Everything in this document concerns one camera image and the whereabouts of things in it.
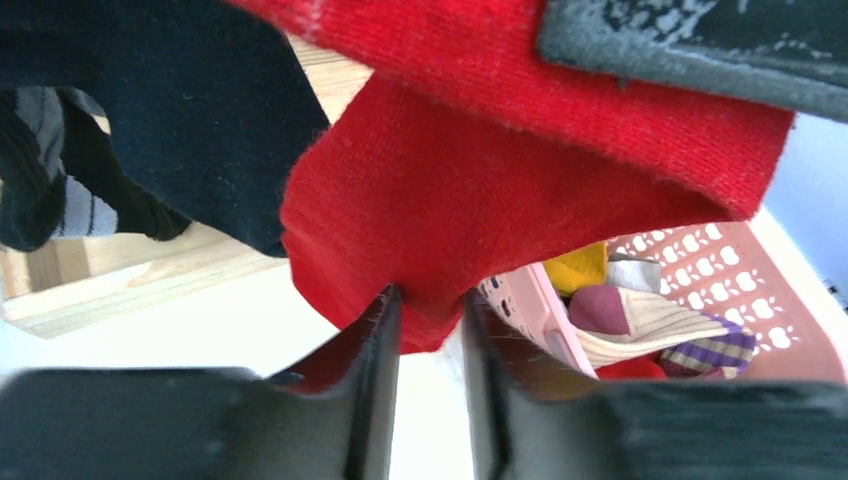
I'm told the pink plastic laundry basket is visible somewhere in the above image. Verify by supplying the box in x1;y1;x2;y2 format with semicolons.
478;222;847;382

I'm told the wooden drying rack frame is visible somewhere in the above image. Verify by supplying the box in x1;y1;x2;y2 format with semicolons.
0;33;376;340

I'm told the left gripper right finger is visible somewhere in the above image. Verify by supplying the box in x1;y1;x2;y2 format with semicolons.
462;290;847;479

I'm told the plain red sock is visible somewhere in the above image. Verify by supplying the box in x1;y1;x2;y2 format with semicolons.
244;1;794;353

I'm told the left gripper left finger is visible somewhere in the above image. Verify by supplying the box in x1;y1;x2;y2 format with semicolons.
1;286;402;479

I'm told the mustard yellow sock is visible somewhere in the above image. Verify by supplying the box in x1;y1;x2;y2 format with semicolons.
542;241;608;297

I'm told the beige maroon striped sock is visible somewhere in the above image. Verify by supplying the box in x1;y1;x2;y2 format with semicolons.
567;285;756;379

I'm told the black sock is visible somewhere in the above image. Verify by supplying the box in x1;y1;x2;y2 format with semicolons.
1;1;329;257

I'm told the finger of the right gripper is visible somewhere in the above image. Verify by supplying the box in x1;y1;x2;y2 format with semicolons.
537;0;847;122

